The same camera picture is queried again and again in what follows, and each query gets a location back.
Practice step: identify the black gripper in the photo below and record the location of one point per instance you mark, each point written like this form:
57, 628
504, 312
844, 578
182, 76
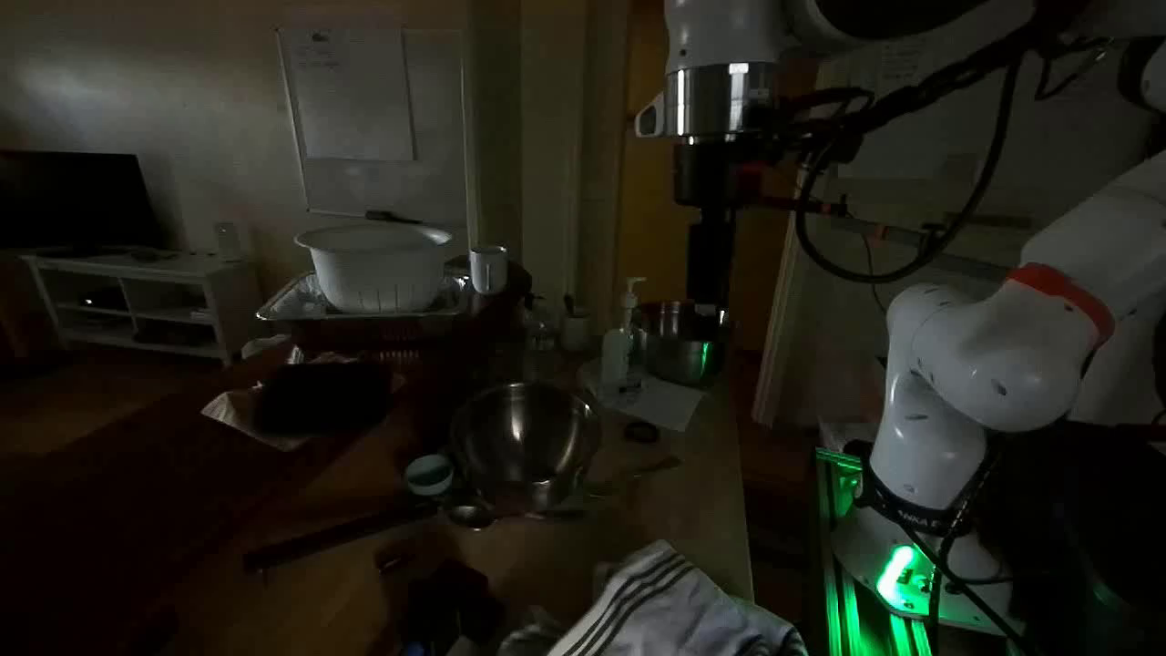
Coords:
711, 178

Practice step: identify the clear plastic bottle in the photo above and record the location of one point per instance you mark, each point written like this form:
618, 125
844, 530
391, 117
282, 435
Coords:
575, 328

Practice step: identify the steel mixing bowl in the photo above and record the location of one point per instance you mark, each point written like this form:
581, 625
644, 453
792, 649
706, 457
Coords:
528, 444
678, 345

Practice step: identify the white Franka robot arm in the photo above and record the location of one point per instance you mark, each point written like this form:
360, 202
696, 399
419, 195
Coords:
969, 366

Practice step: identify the wooden door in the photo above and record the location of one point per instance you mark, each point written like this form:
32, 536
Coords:
644, 220

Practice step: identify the clear pump soap dispenser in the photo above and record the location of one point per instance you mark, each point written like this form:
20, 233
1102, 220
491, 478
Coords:
621, 350

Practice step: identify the white paper sheet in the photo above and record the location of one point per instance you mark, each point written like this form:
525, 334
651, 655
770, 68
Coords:
664, 402

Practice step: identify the tall white mug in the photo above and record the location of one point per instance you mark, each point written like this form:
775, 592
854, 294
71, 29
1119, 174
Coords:
491, 272

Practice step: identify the white striped kitchen towel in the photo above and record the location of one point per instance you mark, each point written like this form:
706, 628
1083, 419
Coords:
678, 605

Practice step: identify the small round metal scoop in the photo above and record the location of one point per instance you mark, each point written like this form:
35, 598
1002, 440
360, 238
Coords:
470, 514

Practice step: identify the large white tub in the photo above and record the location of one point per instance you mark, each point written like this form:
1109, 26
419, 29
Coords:
372, 272

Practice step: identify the small pale cup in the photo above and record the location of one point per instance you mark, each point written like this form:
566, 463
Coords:
428, 476

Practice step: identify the dark bag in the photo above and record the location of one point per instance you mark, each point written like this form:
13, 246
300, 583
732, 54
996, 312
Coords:
321, 395

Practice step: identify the metal serving tray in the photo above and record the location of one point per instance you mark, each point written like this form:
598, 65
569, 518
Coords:
287, 306

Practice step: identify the long dark utensil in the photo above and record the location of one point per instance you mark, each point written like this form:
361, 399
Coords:
330, 530

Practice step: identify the white flat board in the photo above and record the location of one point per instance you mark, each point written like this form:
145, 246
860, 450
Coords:
231, 419

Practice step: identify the white television stand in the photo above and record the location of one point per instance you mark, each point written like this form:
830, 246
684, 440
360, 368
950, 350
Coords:
131, 305

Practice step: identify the black television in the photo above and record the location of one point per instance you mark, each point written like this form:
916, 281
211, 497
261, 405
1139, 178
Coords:
74, 202

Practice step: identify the white paper on wall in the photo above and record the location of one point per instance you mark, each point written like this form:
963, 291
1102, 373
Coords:
350, 96

